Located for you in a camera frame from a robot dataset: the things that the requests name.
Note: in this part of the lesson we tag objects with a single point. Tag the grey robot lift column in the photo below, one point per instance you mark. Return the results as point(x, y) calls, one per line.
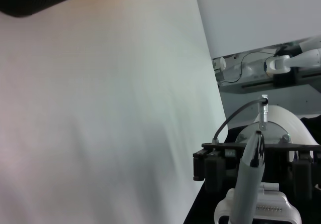
point(250, 88)

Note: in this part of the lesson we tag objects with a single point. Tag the grey and white pen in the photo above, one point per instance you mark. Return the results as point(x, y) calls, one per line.
point(247, 196)

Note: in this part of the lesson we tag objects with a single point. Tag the white humanoid robot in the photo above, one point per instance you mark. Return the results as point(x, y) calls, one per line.
point(281, 64)

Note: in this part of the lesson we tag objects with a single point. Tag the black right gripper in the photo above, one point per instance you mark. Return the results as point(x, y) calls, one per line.
point(276, 163)

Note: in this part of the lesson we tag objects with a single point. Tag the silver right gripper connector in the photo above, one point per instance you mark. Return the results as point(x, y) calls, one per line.
point(263, 111)

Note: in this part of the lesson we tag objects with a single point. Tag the black robot torso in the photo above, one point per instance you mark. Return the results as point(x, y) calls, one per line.
point(200, 209)

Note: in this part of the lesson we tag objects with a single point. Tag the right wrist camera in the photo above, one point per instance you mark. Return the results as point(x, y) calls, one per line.
point(276, 209)

